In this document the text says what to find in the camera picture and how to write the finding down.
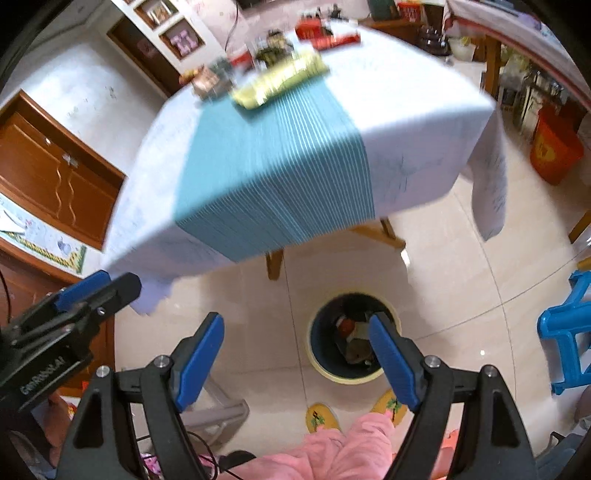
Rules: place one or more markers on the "yellow foil pouch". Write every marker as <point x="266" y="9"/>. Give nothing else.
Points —
<point x="277" y="81"/>

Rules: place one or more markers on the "printed teal striped tablecloth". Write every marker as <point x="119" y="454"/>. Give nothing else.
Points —
<point x="277" y="175"/>

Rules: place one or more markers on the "children's wall poster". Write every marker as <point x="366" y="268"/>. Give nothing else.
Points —
<point x="27" y="235"/>

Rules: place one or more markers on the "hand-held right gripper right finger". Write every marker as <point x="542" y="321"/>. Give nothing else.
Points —
<point x="392" y="364"/>

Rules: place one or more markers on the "yellow patterned slipper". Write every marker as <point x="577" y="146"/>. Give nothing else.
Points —
<point x="385" y="406"/>
<point x="318" y="417"/>

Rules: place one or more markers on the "wooden door with wavy panel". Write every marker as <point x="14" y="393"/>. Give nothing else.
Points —
<point x="46" y="184"/>

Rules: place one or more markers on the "round cream trash bin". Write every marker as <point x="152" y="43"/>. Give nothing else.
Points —
<point x="321" y="332"/>

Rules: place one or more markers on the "white plastic basin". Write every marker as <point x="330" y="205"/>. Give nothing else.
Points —
<point x="461" y="50"/>

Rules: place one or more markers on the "pink patterned cloth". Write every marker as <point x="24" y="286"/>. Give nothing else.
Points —
<point x="151" y="464"/>

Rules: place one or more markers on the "red plastic basket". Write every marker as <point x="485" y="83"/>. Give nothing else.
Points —
<point x="411" y="10"/>

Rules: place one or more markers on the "pink dumbbell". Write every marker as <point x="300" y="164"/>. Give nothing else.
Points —
<point x="178" y="44"/>
<point x="188" y="39"/>

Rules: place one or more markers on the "dark ceramic pot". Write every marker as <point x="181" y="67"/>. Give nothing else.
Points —
<point x="434" y="39"/>

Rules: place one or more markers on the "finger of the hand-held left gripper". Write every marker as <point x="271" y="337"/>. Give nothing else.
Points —
<point x="122" y="293"/>
<point x="81" y="291"/>

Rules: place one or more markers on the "green toaster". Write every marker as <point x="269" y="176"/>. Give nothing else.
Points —
<point x="383" y="7"/>

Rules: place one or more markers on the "blue plastic stool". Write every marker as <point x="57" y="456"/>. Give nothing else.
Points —
<point x="561" y="318"/>

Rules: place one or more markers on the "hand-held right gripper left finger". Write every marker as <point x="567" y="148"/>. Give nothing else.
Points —
<point x="203" y="364"/>

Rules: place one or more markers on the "white plastic stool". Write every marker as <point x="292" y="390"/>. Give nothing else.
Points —
<point x="221" y="410"/>

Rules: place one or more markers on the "fruit bowl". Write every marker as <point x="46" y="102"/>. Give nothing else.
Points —
<point x="189" y="76"/>

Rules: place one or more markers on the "bulky red packet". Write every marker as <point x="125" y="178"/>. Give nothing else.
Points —
<point x="309" y="30"/>

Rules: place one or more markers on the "bar counter with pink cover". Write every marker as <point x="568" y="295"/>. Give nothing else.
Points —
<point x="508" y="23"/>

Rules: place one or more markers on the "black and gold wrapper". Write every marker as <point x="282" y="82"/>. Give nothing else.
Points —
<point x="272" y="48"/>

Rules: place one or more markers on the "grey chair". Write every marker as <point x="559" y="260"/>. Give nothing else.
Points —
<point x="568" y="454"/>

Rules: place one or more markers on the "red plastic bucket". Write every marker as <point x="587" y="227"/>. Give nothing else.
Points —
<point x="554" y="147"/>

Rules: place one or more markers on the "green packet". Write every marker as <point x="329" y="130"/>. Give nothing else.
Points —
<point x="220" y="70"/>

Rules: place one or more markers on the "beige pouch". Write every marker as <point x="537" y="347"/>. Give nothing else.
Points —
<point x="205" y="86"/>

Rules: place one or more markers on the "dark brown door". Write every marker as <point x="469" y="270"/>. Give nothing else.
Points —
<point x="147" y="60"/>

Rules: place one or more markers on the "red and white packet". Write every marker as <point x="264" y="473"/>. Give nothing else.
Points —
<point x="240" y="57"/>

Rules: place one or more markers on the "plain wooden door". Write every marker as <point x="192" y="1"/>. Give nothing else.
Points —
<point x="27" y="286"/>

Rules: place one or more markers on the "person's pink trousers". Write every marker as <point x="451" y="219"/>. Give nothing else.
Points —
<point x="332" y="452"/>

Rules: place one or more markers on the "person's left forearm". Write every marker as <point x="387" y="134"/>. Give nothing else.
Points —
<point x="60" y="429"/>

